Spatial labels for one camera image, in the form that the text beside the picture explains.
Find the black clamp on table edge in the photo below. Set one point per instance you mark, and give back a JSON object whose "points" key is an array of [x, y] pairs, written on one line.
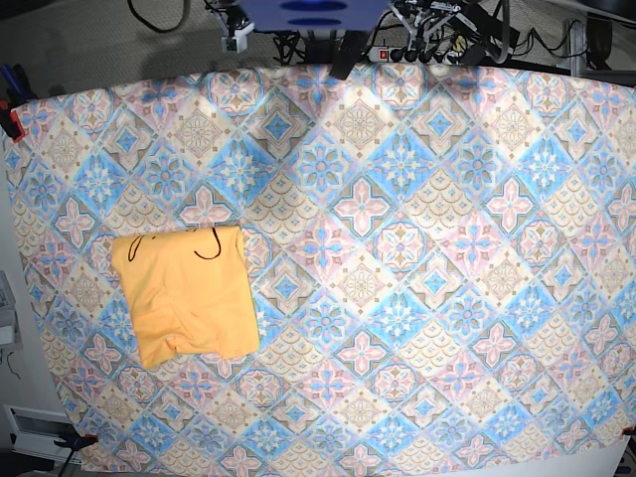
{"points": [[351, 48]]}

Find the blue patterned tablecloth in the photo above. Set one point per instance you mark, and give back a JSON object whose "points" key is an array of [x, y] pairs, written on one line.
{"points": [[442, 264]]}

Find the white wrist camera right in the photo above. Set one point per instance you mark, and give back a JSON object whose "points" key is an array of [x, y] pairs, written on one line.
{"points": [[235, 39]]}

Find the red clamp left edge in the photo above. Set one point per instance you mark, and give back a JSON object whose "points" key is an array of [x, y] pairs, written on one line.
{"points": [[10, 122]]}

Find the yellow T-shirt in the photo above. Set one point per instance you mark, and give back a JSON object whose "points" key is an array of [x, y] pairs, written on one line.
{"points": [[187, 293]]}

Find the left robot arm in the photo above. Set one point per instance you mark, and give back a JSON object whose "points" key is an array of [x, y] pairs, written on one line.
{"points": [[460, 33]]}

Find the white power strip red switch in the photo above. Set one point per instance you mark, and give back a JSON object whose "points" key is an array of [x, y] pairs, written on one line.
{"points": [[386, 55]]}

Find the aluminium rail with clamp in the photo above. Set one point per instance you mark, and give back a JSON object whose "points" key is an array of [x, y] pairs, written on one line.
{"points": [[45, 434]]}

